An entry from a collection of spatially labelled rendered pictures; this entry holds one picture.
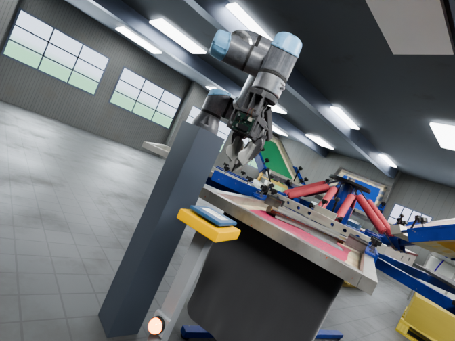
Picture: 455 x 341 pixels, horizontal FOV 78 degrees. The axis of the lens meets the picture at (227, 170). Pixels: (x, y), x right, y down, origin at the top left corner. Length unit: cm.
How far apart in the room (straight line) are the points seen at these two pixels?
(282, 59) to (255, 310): 77
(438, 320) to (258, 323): 360
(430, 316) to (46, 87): 973
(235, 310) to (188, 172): 71
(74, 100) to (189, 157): 854
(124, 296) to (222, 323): 72
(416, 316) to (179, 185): 365
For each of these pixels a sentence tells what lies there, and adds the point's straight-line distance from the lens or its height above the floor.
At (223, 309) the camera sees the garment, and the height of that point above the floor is 63.
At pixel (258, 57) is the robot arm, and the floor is 140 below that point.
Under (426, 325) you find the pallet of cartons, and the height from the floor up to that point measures 26.
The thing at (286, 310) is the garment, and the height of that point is 76.
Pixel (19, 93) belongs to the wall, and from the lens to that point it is 969.
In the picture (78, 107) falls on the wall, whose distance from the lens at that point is 988.
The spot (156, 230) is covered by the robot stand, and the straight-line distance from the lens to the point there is 151.
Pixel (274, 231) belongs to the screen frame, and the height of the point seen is 98.
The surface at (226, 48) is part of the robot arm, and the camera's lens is 82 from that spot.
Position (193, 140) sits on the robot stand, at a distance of 143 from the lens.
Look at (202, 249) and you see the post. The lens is 75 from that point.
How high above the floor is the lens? 113
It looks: 3 degrees down
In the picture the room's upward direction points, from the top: 24 degrees clockwise
